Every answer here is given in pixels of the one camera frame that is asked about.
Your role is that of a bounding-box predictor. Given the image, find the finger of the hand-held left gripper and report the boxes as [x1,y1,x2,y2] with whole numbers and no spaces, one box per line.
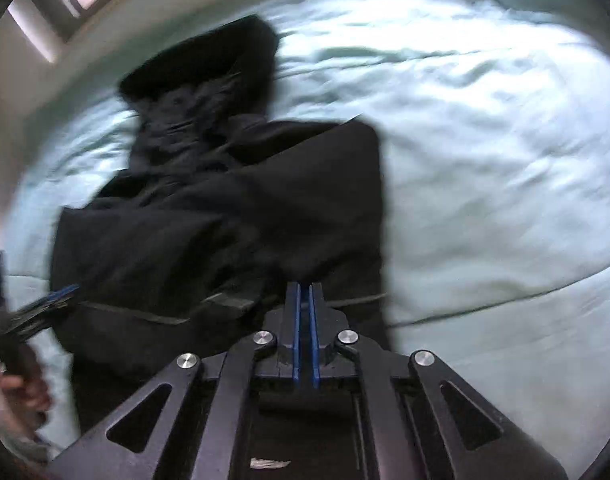
[5,284,82,337]

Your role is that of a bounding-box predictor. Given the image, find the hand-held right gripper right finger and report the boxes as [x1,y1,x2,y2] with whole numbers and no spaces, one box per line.
[309,282,568,480]

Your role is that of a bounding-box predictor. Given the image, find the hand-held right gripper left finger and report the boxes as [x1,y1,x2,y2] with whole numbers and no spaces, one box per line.
[45,282,302,480]

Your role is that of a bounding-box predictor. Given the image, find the black shorts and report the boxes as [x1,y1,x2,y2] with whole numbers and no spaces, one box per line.
[50,14,392,436]

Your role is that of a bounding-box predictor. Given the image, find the person's left hand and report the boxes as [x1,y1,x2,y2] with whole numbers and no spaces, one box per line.
[0,347,54,428]

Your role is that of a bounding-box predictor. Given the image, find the light green quilt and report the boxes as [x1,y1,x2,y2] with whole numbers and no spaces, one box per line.
[5,0,610,480]

